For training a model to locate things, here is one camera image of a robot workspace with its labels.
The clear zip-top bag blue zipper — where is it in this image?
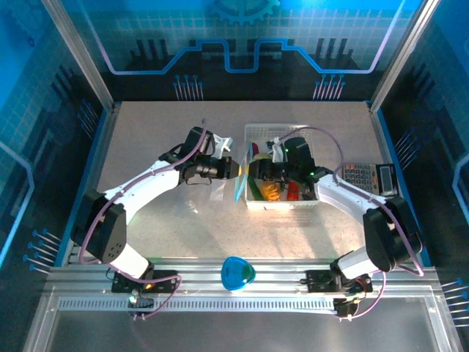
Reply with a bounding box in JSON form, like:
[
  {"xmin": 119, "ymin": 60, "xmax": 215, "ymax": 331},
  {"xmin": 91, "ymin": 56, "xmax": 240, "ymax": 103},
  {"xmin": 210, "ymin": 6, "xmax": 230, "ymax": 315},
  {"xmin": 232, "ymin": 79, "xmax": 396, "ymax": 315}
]
[{"xmin": 179, "ymin": 142, "xmax": 256, "ymax": 214}]

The orange carrot piece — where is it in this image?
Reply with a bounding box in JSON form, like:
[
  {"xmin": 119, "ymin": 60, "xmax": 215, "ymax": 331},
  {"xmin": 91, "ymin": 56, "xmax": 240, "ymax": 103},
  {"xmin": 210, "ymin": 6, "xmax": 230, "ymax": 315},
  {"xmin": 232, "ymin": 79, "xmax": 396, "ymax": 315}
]
[{"xmin": 262, "ymin": 182, "xmax": 282, "ymax": 202}]

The white plastic basket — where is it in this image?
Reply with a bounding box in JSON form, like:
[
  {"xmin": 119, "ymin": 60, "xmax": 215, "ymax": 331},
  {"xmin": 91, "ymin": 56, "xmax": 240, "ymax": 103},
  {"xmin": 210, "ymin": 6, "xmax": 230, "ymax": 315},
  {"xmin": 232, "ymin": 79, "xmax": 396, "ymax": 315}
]
[{"xmin": 243, "ymin": 123, "xmax": 321, "ymax": 211}]

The black desk calculator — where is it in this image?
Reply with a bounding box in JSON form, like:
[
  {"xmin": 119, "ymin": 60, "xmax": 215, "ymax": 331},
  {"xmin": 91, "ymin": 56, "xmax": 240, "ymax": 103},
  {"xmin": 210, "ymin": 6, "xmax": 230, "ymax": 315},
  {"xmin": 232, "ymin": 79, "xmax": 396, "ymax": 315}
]
[{"xmin": 341, "ymin": 163, "xmax": 399, "ymax": 195}]

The black left connector box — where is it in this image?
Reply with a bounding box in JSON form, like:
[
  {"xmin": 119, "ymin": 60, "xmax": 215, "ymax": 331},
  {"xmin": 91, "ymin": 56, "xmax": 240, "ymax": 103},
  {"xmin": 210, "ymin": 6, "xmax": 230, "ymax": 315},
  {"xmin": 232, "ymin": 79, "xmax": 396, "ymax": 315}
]
[{"xmin": 127, "ymin": 292, "xmax": 155, "ymax": 319}]

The black connector box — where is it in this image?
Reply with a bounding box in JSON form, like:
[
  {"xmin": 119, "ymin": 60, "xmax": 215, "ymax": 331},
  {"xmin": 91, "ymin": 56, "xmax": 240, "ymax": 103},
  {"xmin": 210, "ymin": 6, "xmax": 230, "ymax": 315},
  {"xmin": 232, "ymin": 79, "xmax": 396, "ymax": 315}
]
[
  {"xmin": 127, "ymin": 292, "xmax": 155, "ymax": 319},
  {"xmin": 332, "ymin": 296, "xmax": 362, "ymax": 323}
]

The black right connector box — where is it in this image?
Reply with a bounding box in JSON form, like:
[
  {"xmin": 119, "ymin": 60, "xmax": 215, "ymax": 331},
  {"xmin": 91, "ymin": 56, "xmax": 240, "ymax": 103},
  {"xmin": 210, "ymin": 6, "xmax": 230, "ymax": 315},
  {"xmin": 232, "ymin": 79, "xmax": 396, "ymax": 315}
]
[{"xmin": 332, "ymin": 296, "xmax": 362, "ymax": 323}]

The grey metal base panel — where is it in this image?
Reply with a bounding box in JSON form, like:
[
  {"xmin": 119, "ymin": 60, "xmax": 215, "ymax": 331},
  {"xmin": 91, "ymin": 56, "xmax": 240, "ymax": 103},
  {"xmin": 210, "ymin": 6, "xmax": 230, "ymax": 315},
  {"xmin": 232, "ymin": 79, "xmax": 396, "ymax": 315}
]
[{"xmin": 21, "ymin": 285, "xmax": 465, "ymax": 352}]

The aluminium table side rail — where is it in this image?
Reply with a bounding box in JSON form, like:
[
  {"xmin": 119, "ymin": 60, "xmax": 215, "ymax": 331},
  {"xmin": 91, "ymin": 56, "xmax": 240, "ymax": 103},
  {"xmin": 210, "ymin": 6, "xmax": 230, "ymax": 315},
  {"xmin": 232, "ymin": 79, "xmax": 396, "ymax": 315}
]
[
  {"xmin": 366, "ymin": 100, "xmax": 421, "ymax": 265},
  {"xmin": 64, "ymin": 102, "xmax": 122, "ymax": 265}
]

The aluminium front rail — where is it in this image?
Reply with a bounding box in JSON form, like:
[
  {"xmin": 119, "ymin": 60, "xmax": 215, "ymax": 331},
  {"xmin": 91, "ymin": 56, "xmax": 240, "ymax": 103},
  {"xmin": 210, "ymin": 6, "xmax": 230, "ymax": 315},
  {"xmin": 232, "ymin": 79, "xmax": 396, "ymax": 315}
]
[{"xmin": 45, "ymin": 257, "xmax": 443, "ymax": 298}]

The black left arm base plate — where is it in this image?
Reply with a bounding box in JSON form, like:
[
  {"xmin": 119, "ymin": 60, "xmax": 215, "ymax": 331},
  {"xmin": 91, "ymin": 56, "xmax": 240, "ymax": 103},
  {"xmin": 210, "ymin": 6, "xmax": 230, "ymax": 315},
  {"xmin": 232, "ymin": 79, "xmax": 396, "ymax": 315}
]
[{"xmin": 111, "ymin": 269, "xmax": 180, "ymax": 294}]

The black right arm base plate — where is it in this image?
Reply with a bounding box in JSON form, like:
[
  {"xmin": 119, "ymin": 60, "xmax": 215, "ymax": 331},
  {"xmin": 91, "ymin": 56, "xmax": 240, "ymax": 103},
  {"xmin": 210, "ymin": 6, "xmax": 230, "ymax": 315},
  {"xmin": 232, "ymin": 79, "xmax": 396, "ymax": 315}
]
[{"xmin": 306, "ymin": 269, "xmax": 374, "ymax": 293}]

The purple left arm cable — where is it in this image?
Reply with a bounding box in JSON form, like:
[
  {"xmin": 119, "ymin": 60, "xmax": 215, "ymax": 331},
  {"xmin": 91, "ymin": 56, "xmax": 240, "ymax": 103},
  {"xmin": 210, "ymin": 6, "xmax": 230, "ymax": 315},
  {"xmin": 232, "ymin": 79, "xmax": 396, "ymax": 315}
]
[{"xmin": 78, "ymin": 117, "xmax": 210, "ymax": 320}]

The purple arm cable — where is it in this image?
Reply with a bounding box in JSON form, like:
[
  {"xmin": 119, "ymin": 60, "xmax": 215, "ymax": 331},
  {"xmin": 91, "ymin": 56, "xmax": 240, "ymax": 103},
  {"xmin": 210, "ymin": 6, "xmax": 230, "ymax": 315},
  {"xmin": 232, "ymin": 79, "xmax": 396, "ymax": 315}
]
[
  {"xmin": 276, "ymin": 126, "xmax": 425, "ymax": 322},
  {"xmin": 78, "ymin": 117, "xmax": 210, "ymax": 320}
]

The slotted grey cable duct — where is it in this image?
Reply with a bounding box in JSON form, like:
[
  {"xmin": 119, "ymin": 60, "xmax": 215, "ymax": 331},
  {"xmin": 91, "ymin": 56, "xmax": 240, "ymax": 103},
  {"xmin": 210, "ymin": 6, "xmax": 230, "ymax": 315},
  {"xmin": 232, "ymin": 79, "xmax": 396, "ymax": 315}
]
[{"xmin": 57, "ymin": 296, "xmax": 337, "ymax": 313}]

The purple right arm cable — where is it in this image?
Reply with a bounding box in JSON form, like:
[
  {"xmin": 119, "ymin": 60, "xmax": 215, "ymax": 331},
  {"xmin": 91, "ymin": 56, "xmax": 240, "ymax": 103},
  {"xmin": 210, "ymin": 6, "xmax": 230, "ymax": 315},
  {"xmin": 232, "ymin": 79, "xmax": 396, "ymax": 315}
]
[{"xmin": 276, "ymin": 126, "xmax": 425, "ymax": 322}]

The aluminium frame post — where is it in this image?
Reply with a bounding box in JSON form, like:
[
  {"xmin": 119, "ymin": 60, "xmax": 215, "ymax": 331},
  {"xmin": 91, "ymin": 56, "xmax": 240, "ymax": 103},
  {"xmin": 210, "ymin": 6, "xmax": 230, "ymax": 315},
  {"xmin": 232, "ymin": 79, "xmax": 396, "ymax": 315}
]
[
  {"xmin": 40, "ymin": 0, "xmax": 117, "ymax": 113},
  {"xmin": 368, "ymin": 0, "xmax": 444, "ymax": 113}
]

